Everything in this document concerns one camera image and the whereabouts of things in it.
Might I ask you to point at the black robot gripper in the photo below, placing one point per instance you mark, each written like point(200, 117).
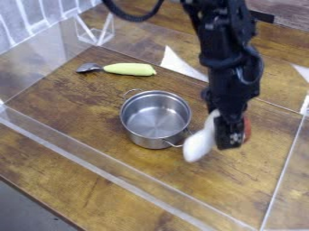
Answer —
point(232, 86)

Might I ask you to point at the white and red plush mushroom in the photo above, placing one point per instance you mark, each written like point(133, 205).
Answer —
point(200, 142)

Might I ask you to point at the silver metal pot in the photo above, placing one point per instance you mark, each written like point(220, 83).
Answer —
point(155, 117)

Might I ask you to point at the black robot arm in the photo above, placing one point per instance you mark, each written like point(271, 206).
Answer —
point(224, 27)

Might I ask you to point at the black bar in background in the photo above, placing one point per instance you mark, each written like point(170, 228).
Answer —
point(267, 18)

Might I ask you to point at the yellow handled metal spoon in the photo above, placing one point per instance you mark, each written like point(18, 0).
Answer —
point(133, 69)

